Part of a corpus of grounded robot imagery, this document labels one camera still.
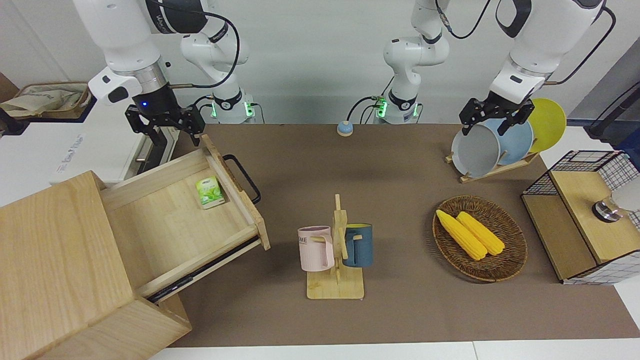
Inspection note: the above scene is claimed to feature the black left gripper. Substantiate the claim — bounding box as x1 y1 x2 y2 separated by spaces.
459 92 536 137

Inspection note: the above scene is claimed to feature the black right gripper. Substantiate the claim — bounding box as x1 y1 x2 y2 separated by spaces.
125 82 206 148

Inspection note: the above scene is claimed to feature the wooden drawer with black handle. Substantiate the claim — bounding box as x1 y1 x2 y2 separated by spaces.
97 134 271 303

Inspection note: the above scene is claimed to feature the grey plate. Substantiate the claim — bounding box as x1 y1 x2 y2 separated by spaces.
451 124 502 179

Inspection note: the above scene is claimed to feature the light blue plate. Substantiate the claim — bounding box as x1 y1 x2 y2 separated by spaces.
482 118 535 166

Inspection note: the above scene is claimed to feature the wooden plate rack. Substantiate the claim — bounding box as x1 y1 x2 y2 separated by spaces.
445 150 541 185

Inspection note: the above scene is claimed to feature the yellow plate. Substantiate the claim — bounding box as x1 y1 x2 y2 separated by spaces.
526 98 568 154

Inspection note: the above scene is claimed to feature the green tea box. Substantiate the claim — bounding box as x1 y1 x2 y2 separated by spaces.
195 176 226 210

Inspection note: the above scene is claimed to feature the yellow corn cob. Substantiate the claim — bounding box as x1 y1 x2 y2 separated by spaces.
456 211 506 257
436 209 489 261

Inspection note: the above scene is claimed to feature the black stand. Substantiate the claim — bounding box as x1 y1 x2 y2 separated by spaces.
584 82 640 142

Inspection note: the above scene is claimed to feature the brown wicker basket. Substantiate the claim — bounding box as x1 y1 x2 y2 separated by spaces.
432 195 529 283

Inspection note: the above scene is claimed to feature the crumpled paper bag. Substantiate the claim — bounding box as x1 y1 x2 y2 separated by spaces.
0 81 96 121

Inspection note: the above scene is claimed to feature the metal base light bulb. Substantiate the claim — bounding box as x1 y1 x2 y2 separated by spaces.
592 177 640 224

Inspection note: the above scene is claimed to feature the dark blue mug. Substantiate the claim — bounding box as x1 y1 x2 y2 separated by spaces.
342 223 374 269

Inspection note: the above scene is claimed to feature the light wooden cabinet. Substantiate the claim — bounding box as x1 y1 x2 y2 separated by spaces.
0 171 193 360

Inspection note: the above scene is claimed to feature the pink mug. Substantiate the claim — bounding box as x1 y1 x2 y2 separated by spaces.
297 226 335 273

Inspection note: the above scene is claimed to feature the brown table mat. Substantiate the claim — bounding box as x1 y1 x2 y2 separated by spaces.
167 123 640 349

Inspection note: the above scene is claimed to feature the wooden mug rack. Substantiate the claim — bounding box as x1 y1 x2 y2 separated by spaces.
306 194 366 301

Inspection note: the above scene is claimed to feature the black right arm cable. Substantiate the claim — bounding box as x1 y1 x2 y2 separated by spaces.
145 0 242 92

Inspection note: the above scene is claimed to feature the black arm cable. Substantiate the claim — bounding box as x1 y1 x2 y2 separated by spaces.
145 0 242 92
547 4 617 87

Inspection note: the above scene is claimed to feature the wire and wood shelf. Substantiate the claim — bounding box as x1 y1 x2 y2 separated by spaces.
521 150 640 286

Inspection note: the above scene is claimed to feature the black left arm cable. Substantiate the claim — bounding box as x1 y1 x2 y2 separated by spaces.
547 4 617 87

